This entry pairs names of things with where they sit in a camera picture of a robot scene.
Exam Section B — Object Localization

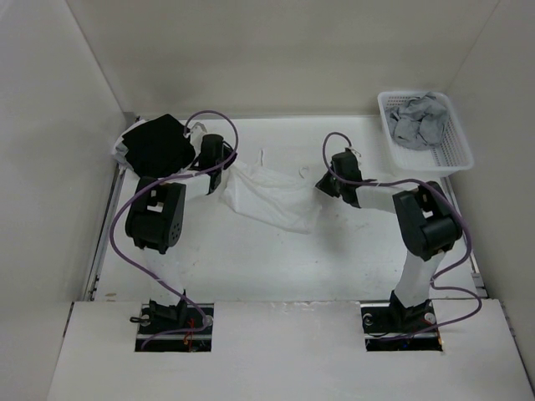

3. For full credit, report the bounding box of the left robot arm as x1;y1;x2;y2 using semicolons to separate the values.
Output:
125;168;224;333

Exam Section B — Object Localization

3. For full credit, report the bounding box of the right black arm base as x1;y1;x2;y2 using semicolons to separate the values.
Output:
360;293;442;352

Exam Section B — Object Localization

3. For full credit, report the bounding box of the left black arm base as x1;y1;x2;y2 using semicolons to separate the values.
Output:
130;300;215;353

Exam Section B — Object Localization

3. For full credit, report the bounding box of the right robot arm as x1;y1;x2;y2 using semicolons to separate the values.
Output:
316;150;462;331

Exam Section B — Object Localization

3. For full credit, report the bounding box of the folded black tank top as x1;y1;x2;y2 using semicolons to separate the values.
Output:
121;113;198;179

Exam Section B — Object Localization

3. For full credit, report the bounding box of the folded grey tank top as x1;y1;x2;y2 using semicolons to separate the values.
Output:
112;141;128;165

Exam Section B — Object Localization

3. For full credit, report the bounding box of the white plastic basket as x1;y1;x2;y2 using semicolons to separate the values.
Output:
377;90;474;177

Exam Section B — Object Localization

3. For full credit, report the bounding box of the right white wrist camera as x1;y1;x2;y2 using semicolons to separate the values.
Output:
345;147;362;160

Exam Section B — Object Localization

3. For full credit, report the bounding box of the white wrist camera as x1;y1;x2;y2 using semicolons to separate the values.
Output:
345;147;362;160
184;122;207;146

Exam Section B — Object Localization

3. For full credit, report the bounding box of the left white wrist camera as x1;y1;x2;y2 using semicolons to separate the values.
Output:
184;122;207;146

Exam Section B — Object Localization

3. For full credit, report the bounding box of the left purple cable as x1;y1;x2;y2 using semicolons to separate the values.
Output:
110;109;240;352

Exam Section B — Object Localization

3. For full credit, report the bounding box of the purple cable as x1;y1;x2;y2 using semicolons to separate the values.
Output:
110;109;240;352
322;132;482;335

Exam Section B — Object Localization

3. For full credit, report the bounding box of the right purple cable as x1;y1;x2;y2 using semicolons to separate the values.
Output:
322;132;482;335

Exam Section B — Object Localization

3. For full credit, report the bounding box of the right aluminium table rail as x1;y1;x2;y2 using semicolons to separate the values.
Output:
441;177;488;297

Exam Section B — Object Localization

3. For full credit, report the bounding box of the aluminium table rail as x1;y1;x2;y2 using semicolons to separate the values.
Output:
78;157;125;302
441;177;488;297

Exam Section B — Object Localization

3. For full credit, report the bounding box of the left aluminium table rail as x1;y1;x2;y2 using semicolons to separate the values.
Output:
78;157;125;302

